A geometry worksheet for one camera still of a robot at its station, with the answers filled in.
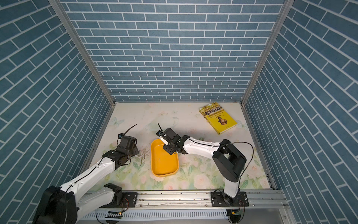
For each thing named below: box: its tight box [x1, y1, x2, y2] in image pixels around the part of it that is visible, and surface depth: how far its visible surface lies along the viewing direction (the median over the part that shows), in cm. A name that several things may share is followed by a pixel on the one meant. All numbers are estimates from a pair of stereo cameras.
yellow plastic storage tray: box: [151, 138, 180, 178], surface depth 88 cm
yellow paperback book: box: [199, 101, 238, 135], surface depth 110 cm
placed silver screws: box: [137, 143, 151, 167], surface depth 95 cm
